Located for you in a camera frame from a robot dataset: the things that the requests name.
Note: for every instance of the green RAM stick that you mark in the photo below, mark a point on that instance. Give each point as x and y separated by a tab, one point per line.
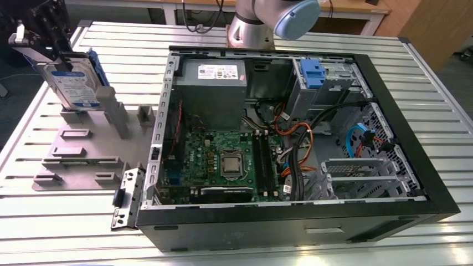
75	162

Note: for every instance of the wooden desk white frame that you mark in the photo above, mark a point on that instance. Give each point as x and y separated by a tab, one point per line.
370	16

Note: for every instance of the black RAM slot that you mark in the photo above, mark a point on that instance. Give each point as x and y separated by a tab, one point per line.
271	163
262	163

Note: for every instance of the blue drive cage latch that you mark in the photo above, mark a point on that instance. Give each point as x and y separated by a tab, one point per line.
314	74

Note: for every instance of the grey parts rack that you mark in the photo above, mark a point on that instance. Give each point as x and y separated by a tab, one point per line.
96	138

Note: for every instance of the hard disk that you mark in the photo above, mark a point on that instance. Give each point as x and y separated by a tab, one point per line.
74	88

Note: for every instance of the grey expansion slot bracket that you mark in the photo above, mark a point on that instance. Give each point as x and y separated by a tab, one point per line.
130	194

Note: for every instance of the grey power supply unit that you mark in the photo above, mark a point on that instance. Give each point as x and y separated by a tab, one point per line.
211	105

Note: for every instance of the CPU socket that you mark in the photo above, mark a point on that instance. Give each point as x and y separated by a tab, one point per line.
230	152

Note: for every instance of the green motherboard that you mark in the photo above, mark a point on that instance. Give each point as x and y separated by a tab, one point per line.
199	166

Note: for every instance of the black PC case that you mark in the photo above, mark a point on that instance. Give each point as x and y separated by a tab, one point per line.
259	221

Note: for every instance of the silver CPU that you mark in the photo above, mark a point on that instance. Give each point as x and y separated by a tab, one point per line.
231	164

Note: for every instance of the grey optical drive cage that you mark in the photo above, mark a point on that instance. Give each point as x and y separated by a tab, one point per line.
322	99

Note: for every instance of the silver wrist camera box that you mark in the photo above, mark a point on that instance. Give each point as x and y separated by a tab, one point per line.
19	40

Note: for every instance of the black graphics card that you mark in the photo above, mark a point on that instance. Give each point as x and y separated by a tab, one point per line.
226	194

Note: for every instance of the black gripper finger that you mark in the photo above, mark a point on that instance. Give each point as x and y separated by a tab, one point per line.
70	65

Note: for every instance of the tan wooden cabinet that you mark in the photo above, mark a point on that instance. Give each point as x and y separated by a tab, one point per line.
436	27

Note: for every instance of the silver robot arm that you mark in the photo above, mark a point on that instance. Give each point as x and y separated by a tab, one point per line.
251	27

